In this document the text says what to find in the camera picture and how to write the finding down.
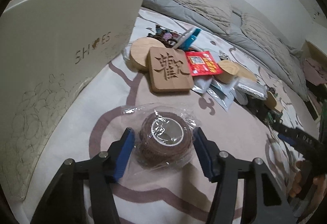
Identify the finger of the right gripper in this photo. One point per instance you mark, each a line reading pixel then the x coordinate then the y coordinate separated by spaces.
pixel 302 142

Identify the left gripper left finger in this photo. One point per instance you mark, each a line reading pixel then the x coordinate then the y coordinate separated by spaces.
pixel 63 200

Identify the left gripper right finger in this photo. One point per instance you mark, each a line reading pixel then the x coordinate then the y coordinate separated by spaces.
pixel 263 200

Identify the brown tape roll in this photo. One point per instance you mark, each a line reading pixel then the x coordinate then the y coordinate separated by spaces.
pixel 163 134

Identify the square carved wooden coaster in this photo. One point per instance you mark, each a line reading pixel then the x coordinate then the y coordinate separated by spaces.
pixel 169 71

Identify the person's right hand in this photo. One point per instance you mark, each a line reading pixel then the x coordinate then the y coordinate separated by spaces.
pixel 299 182

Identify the pink clothes pile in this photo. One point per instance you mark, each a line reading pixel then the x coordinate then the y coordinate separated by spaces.
pixel 314 72

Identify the silver blister pack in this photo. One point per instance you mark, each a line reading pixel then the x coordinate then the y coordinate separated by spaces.
pixel 251 88

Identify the right beige pillow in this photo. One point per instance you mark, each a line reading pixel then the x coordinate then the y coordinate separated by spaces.
pixel 256 31

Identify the right wooden cubby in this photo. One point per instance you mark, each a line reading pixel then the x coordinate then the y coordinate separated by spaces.
pixel 316 94

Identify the silver foil pouches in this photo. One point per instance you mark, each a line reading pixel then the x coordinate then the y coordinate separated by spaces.
pixel 223 93

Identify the oval wooden box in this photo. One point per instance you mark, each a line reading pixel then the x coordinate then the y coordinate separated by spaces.
pixel 229 71

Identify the red sachet packet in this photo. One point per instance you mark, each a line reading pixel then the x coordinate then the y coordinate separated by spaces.
pixel 202 63

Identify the cartoon bear blanket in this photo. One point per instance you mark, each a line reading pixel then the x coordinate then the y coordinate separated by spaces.
pixel 94 121

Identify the white shoe box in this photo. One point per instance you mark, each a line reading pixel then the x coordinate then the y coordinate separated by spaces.
pixel 50 50

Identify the purple knitted scrunchie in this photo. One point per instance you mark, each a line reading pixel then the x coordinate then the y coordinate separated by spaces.
pixel 164 35

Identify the round wooden coaster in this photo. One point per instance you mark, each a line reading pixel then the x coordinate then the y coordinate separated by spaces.
pixel 139 51

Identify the grey duvet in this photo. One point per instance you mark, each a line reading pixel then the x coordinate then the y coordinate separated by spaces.
pixel 237 38

